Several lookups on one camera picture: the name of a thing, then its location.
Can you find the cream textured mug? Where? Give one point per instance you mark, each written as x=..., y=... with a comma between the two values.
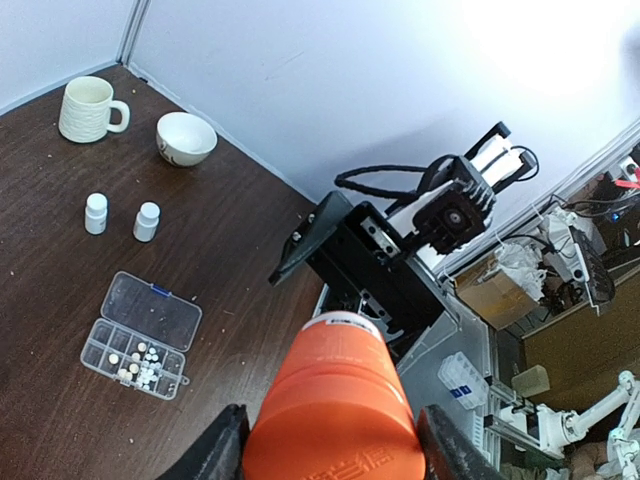
x=89, y=111

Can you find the right aluminium frame post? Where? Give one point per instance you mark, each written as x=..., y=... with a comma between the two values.
x=131, y=31

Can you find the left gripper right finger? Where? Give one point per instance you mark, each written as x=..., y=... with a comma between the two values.
x=449, y=454

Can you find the white pill bottle front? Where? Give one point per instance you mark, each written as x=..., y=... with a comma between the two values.
x=146, y=222

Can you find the clear plastic pill organizer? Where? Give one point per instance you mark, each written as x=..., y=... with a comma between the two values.
x=141, y=337

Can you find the orange pill bottle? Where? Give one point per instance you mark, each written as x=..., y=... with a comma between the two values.
x=336, y=409

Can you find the white small bowl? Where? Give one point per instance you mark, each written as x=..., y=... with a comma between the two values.
x=184, y=139

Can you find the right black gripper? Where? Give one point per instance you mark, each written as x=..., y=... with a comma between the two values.
x=357, y=255

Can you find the white pill bottle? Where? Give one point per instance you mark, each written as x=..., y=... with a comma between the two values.
x=146, y=222
x=96, y=213

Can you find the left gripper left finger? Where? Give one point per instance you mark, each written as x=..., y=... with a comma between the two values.
x=217, y=453

